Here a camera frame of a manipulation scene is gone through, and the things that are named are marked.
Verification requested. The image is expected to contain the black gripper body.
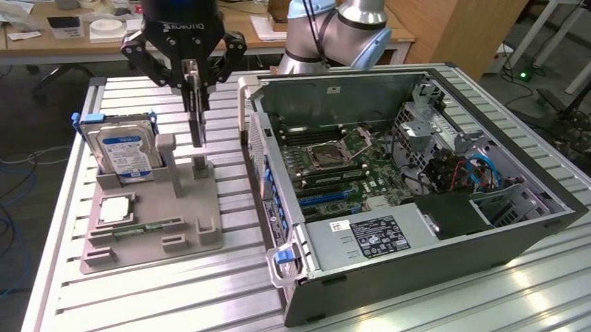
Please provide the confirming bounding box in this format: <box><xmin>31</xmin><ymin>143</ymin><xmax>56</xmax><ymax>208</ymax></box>
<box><xmin>140</xmin><ymin>0</ymin><xmax>227</xmax><ymax>68</ymax></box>

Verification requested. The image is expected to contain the graphics card with metal bracket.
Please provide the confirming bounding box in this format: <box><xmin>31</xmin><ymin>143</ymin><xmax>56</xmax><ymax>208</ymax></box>
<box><xmin>180</xmin><ymin>58</ymin><xmax>209</xmax><ymax>149</ymax></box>

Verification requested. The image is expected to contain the plain white box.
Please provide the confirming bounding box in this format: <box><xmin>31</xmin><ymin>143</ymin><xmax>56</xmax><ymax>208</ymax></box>
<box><xmin>124</xmin><ymin>18</ymin><xmax>145</xmax><ymax>39</ymax></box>

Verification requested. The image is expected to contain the stack of white papers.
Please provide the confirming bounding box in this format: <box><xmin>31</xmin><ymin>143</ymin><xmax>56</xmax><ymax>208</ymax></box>
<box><xmin>249</xmin><ymin>15</ymin><xmax>289</xmax><ymax>43</ymax></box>

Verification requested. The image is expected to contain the white round holder box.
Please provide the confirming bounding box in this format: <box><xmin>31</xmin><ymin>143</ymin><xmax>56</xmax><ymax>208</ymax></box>
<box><xmin>88</xmin><ymin>19</ymin><xmax>131</xmax><ymax>44</ymax></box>

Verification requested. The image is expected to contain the small cardboard box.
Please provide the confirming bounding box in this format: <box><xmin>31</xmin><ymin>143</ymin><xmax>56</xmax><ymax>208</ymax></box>
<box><xmin>267</xmin><ymin>0</ymin><xmax>292</xmax><ymax>34</ymax></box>

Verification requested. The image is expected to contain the black chair base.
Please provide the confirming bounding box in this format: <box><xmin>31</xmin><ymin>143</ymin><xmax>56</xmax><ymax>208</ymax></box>
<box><xmin>25</xmin><ymin>63</ymin><xmax>99</xmax><ymax>104</ymax></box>

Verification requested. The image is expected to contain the white box black top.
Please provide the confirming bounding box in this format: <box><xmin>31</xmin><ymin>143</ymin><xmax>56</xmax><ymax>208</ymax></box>
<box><xmin>45</xmin><ymin>15</ymin><xmax>87</xmax><ymax>40</ymax></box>

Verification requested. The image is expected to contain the wooden desk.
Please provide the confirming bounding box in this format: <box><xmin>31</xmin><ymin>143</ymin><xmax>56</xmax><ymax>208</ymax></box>
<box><xmin>0</xmin><ymin>0</ymin><xmax>416</xmax><ymax>75</ymax></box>

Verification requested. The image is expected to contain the blue plastic disk caddy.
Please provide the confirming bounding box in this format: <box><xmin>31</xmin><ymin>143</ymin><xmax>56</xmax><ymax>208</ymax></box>
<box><xmin>69</xmin><ymin>109</ymin><xmax>160</xmax><ymax>163</ymax></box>

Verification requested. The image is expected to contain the white paper note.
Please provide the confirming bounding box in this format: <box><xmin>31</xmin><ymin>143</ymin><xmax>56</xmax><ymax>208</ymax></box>
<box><xmin>5</xmin><ymin>30</ymin><xmax>44</xmax><ymax>41</ymax></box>

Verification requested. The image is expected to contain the hard disk blue label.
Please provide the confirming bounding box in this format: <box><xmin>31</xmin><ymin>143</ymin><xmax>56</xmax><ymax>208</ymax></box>
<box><xmin>89</xmin><ymin>124</ymin><xmax>156</xmax><ymax>184</ymax></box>

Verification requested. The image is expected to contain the CPU socket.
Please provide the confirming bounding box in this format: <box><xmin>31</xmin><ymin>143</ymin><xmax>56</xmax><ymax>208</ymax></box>
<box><xmin>308</xmin><ymin>141</ymin><xmax>347</xmax><ymax>166</ymax></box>

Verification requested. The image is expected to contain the open metal socket cover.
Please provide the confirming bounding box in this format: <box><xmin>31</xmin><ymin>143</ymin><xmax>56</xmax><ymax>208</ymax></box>
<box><xmin>340</xmin><ymin>126</ymin><xmax>376</xmax><ymax>156</ymax></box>

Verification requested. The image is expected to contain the black installed RAM stick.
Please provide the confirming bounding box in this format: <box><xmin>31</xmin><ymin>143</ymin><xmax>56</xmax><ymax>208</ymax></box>
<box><xmin>299</xmin><ymin>165</ymin><xmax>368</xmax><ymax>190</ymax></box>

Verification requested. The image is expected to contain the silver CPU chip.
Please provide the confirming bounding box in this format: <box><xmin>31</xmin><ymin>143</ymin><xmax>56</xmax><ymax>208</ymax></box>
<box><xmin>99</xmin><ymin>199</ymin><xmax>133</xmax><ymax>224</ymax></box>

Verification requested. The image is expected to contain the grey parts rack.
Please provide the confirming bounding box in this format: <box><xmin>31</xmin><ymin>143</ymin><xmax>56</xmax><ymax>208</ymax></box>
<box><xmin>80</xmin><ymin>132</ymin><xmax>228</xmax><ymax>276</ymax></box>

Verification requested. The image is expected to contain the grey metal drive cage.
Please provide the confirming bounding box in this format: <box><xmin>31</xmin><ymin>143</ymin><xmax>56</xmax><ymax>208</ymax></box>
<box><xmin>391</xmin><ymin>82</ymin><xmax>463</xmax><ymax>156</ymax></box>

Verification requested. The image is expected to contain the blue expansion slot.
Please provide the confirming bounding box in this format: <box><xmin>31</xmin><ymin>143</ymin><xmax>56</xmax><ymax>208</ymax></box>
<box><xmin>297</xmin><ymin>192</ymin><xmax>352</xmax><ymax>209</ymax></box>

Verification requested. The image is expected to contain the green RAM stick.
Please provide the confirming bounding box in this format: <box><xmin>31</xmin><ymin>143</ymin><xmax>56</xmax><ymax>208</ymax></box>
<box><xmin>112</xmin><ymin>221</ymin><xmax>168</xmax><ymax>239</ymax></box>

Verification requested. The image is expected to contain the green motherboard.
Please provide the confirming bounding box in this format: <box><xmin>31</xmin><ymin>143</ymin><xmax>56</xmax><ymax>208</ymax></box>
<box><xmin>267</xmin><ymin>110</ymin><xmax>419</xmax><ymax>222</ymax></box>

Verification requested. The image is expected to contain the wooden cabinet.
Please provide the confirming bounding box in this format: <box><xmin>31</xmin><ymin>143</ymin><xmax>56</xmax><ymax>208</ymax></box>
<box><xmin>387</xmin><ymin>0</ymin><xmax>530</xmax><ymax>81</ymax></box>

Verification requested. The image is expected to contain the black power connector bundle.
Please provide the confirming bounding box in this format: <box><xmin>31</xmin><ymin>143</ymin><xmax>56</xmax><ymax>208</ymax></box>
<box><xmin>420</xmin><ymin>154</ymin><xmax>467</xmax><ymax>194</ymax></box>

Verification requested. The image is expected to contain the grey power supply unit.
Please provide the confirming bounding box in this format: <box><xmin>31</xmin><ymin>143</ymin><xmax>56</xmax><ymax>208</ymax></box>
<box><xmin>299</xmin><ymin>203</ymin><xmax>439</xmax><ymax>274</ymax></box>

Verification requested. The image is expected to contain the device with green light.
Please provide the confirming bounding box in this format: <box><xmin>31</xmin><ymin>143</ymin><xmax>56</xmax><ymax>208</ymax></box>
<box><xmin>511</xmin><ymin>66</ymin><xmax>539</xmax><ymax>84</ymax></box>

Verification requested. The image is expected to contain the metal disk bay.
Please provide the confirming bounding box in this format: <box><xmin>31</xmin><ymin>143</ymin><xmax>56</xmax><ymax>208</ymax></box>
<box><xmin>468</xmin><ymin>183</ymin><xmax>551</xmax><ymax>230</ymax></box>

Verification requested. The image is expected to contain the black floor stand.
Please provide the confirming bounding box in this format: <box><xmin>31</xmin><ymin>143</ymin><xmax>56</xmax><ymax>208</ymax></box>
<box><xmin>535</xmin><ymin>88</ymin><xmax>591</xmax><ymax>149</ymax></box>

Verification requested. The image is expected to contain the open dark PC case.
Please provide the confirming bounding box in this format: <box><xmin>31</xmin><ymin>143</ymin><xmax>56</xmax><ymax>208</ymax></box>
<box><xmin>236</xmin><ymin>61</ymin><xmax>590</xmax><ymax>329</ymax></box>

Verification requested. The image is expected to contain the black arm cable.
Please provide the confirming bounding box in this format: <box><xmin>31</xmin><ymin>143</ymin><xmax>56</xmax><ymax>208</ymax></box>
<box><xmin>301</xmin><ymin>0</ymin><xmax>331</xmax><ymax>67</ymax></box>

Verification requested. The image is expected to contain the blue floor cable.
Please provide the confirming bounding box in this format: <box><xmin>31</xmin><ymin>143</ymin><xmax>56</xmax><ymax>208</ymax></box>
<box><xmin>0</xmin><ymin>162</ymin><xmax>39</xmax><ymax>298</ymax></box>

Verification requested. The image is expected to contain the blue wire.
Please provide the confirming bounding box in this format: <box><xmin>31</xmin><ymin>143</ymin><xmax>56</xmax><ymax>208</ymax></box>
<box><xmin>464</xmin><ymin>154</ymin><xmax>504</xmax><ymax>192</ymax></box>

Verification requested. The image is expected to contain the white table frame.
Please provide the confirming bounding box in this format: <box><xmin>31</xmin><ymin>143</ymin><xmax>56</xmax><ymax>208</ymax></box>
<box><xmin>503</xmin><ymin>0</ymin><xmax>591</xmax><ymax>95</ymax></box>

